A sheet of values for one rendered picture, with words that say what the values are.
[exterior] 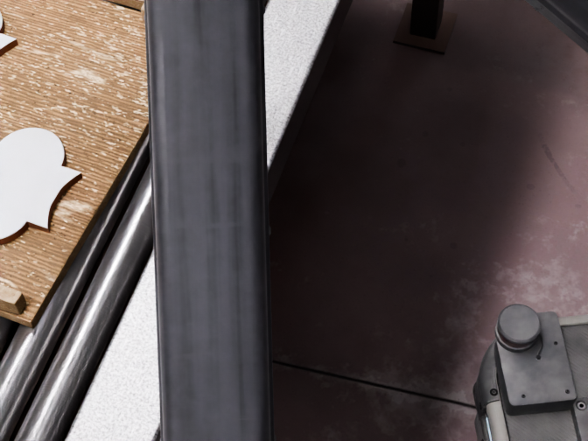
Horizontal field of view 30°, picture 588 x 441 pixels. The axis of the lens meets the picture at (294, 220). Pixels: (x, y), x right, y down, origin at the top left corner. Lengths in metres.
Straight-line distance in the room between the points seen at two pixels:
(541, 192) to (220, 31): 1.84
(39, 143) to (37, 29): 0.18
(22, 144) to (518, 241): 1.26
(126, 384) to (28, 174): 0.26
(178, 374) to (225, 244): 0.07
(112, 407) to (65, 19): 0.49
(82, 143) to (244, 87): 0.73
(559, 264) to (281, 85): 1.08
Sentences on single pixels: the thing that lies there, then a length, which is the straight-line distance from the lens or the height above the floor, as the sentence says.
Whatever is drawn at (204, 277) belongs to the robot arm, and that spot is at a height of 1.46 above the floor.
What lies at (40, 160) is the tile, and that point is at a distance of 1.22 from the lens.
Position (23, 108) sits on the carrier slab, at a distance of 1.28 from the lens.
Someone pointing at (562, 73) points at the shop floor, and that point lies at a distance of 2.51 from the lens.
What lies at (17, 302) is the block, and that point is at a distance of 1.12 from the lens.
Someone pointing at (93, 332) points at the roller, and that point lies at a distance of 1.13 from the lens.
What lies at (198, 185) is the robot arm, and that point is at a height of 1.49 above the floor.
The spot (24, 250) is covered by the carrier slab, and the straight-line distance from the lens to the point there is 1.17.
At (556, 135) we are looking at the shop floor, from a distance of 2.41.
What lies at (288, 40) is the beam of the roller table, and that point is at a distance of 1.32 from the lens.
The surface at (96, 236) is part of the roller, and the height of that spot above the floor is 0.91.
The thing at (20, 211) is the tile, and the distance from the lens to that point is 1.19.
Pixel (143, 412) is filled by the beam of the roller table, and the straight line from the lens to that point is 1.09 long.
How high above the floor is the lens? 1.91
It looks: 58 degrees down
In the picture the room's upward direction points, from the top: 4 degrees counter-clockwise
